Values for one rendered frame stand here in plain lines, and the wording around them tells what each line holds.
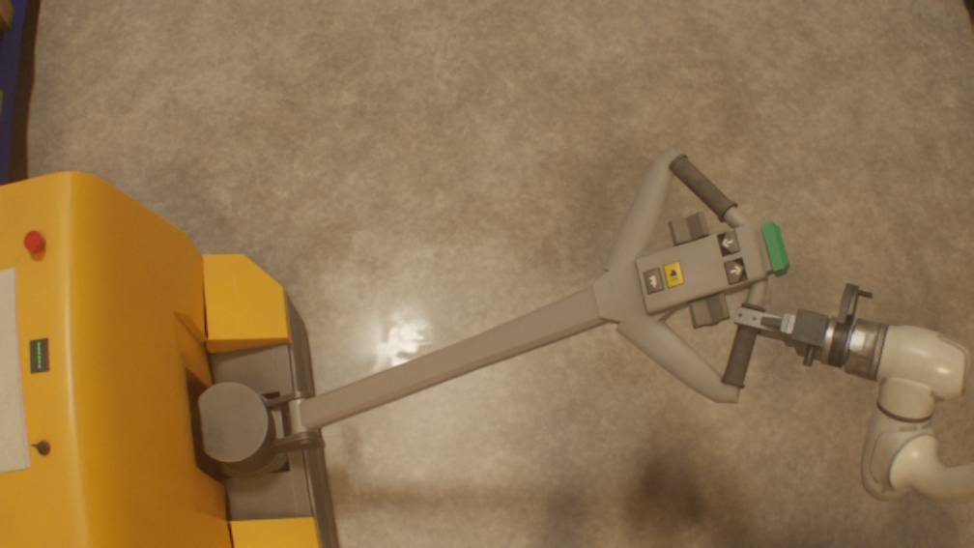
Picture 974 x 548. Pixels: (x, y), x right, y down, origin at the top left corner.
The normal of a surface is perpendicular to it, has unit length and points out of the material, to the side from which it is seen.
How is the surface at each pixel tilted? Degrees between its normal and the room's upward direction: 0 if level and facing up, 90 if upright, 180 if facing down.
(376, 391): 38
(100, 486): 45
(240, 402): 0
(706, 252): 22
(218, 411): 0
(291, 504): 0
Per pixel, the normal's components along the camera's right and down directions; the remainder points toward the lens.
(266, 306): 0.36, -0.38
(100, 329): 0.91, -0.28
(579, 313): -0.61, -0.18
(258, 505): 0.00, -0.35
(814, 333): -0.38, -0.26
